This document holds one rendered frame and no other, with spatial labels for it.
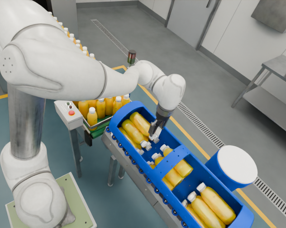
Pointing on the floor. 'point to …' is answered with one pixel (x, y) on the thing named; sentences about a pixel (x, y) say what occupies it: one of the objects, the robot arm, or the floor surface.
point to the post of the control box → (75, 151)
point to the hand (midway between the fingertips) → (154, 133)
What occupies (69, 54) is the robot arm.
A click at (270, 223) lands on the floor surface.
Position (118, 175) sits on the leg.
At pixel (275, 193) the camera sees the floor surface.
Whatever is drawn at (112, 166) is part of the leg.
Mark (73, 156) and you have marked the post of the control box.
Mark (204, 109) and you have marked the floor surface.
